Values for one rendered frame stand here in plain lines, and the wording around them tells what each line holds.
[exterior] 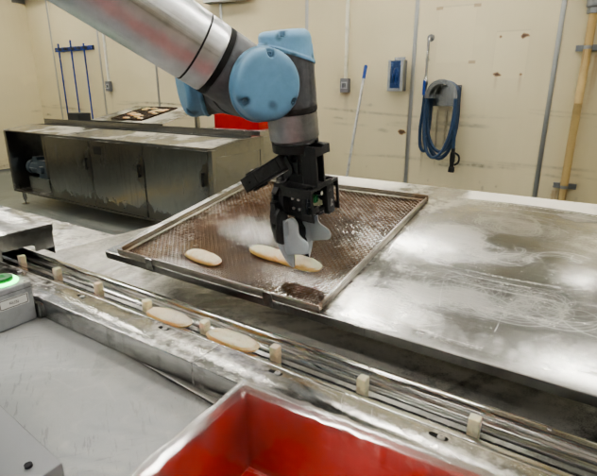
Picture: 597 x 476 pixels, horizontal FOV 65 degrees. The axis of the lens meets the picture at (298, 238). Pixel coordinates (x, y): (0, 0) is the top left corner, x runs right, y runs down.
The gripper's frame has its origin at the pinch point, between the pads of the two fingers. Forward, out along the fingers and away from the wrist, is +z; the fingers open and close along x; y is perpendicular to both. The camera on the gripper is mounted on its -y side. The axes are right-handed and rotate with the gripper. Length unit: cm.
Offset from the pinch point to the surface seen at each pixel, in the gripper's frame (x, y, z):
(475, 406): -10.3, 35.1, 6.8
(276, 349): -16.4, 8.8, 5.6
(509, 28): 356, -74, -9
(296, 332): -5.1, 2.5, 12.5
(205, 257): -3.7, -20.7, 4.4
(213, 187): 159, -217, 75
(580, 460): -10.8, 46.4, 7.7
